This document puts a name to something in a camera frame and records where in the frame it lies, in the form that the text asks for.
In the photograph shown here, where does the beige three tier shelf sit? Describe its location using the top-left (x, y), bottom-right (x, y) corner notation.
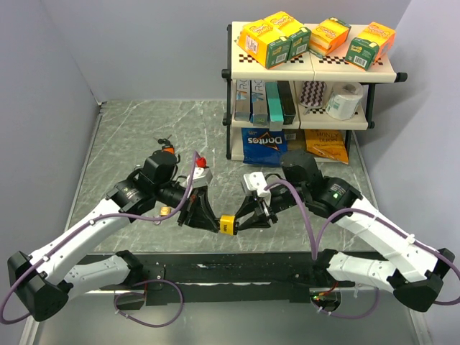
top-left (221, 22), bottom-right (408, 161)

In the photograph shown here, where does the orange black padlock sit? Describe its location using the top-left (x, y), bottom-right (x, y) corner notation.
top-left (155, 136), bottom-right (175, 155)

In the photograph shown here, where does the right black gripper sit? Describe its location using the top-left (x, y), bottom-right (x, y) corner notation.
top-left (232, 181), bottom-right (306, 231)

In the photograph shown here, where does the blue Doritos bag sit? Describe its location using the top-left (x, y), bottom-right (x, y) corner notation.
top-left (241, 128), bottom-right (288, 167)

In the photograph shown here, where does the yellow padlock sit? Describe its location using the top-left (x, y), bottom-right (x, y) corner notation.
top-left (219, 215), bottom-right (237, 236)

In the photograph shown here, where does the yellow honey dijon bag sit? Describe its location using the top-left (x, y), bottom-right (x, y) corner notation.
top-left (304, 129), bottom-right (349, 164)

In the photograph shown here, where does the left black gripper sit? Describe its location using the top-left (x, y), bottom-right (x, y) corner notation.
top-left (155, 181), bottom-right (221, 233)

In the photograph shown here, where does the purple zigzag sponge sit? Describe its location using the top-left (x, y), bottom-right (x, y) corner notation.
top-left (299, 81), bottom-right (327, 109)

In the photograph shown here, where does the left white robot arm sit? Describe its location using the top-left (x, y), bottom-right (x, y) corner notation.
top-left (7, 149), bottom-right (212, 321)

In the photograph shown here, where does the teal box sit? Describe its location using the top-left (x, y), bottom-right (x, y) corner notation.
top-left (265, 81), bottom-right (284, 132)

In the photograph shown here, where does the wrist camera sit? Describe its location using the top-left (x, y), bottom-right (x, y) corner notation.
top-left (186, 157), bottom-right (213, 188)
top-left (241, 172), bottom-right (271, 198)

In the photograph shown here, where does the yellow sponge box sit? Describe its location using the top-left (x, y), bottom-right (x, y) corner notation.
top-left (264, 11), bottom-right (311, 60)
top-left (238, 19), bottom-right (291, 69)

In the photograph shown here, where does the black green box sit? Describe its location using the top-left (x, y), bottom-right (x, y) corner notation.
top-left (277, 80), bottom-right (296, 125)

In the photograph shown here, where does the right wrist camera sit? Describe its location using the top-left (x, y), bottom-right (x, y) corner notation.
top-left (241, 172), bottom-right (271, 198)

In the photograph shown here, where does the small brass padlock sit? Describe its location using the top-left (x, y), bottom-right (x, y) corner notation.
top-left (154, 206), bottom-right (172, 225)

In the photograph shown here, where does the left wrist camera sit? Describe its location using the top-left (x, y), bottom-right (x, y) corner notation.
top-left (186, 157), bottom-right (213, 188)

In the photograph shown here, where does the orange sponge pack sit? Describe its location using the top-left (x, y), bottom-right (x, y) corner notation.
top-left (309, 17), bottom-right (351, 57)

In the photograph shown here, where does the toilet paper roll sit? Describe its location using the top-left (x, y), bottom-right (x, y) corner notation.
top-left (326, 82), bottom-right (364, 121)

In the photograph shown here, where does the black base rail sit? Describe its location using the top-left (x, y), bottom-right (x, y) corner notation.
top-left (115, 252), bottom-right (336, 305)

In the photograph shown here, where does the orange green sponge box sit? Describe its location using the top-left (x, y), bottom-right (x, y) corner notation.
top-left (345, 22), bottom-right (396, 70)

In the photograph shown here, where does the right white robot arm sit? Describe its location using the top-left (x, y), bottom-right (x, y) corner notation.
top-left (237, 150), bottom-right (459, 312)

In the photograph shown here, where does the brown snack bag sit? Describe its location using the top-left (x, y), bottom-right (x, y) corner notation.
top-left (283, 129), bottom-right (306, 151)

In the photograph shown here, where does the yellow sponge box left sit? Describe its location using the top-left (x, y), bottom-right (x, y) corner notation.
top-left (238, 19), bottom-right (291, 69)

